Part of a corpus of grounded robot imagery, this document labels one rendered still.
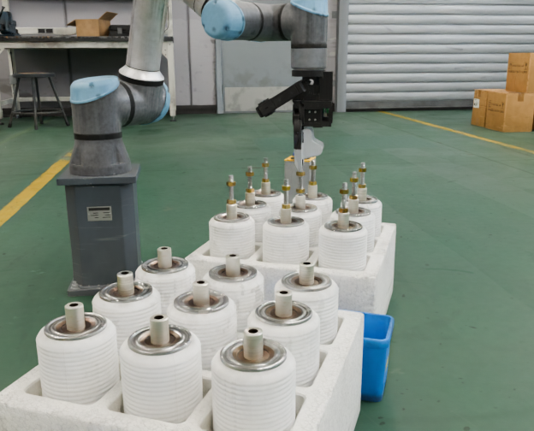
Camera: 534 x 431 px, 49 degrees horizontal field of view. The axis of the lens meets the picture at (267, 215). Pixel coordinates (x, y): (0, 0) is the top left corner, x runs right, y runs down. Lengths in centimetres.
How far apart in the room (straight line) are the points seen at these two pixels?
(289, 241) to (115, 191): 50
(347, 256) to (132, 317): 48
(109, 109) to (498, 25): 605
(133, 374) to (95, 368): 7
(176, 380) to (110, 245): 85
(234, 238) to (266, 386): 60
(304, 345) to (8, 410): 36
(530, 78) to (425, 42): 201
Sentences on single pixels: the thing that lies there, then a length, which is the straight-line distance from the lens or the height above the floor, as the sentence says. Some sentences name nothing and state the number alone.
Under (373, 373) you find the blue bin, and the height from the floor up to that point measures 6.
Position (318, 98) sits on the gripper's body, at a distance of 126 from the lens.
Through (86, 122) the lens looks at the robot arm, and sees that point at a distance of 150.
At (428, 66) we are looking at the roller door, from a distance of 684.
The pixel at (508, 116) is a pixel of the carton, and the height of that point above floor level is 12.
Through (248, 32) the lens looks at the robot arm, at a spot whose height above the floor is 62.
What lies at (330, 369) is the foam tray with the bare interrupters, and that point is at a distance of 81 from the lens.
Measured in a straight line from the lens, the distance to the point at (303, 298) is 85.
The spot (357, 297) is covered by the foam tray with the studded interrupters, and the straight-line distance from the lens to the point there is 114.
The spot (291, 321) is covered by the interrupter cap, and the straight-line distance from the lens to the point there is 76.
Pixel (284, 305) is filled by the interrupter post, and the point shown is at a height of 27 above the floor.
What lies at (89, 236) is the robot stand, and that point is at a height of 15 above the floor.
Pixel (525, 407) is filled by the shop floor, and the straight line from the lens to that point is 114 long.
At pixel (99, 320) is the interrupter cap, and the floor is 25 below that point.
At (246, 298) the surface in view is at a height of 23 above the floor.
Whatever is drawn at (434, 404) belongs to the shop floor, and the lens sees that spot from 110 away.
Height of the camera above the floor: 58
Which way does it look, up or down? 15 degrees down
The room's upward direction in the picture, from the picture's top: straight up
